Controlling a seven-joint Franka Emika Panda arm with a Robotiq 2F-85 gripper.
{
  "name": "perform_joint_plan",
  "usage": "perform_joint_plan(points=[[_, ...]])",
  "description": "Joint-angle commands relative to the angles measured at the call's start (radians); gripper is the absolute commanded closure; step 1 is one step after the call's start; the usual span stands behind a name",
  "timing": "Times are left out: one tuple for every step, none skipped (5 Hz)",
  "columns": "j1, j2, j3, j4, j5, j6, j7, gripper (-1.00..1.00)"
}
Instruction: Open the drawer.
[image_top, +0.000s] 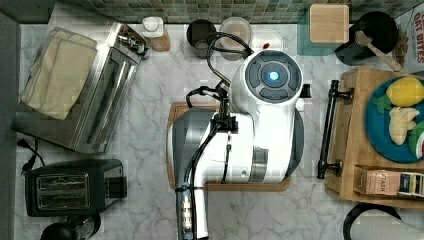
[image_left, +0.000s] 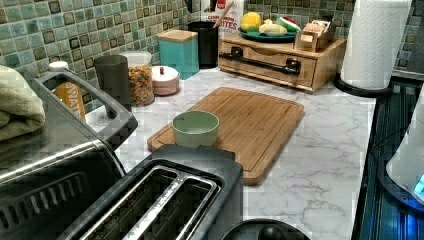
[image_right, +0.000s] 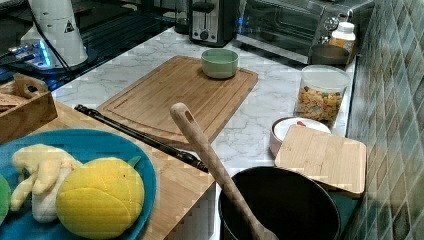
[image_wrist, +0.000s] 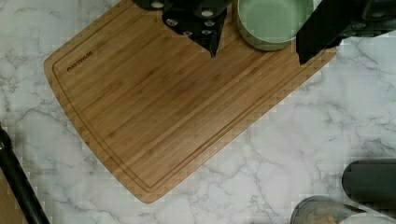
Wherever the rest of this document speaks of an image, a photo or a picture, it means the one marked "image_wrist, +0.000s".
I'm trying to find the dark grey cylindrical canister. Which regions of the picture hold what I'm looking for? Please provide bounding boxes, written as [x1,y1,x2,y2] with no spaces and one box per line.
[342,159,396,218]

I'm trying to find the green ceramic bowl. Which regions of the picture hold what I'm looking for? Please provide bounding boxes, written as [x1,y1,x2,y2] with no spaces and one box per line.
[237,0,315,51]

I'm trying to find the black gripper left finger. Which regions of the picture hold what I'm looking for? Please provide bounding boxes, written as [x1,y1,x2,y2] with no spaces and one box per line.
[132,0,233,58]

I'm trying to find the glass cereal jar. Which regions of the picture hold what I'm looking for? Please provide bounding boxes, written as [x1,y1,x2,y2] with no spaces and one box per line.
[290,195,364,224]

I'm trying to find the black toaster oven handle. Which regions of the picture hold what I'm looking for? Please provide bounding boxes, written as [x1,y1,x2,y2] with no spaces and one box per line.
[1,129,50,224]

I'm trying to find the bamboo cutting board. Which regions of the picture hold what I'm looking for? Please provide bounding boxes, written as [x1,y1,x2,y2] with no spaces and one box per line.
[44,0,335,203]

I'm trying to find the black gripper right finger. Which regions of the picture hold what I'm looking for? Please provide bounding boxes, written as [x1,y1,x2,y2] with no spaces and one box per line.
[296,0,396,64]

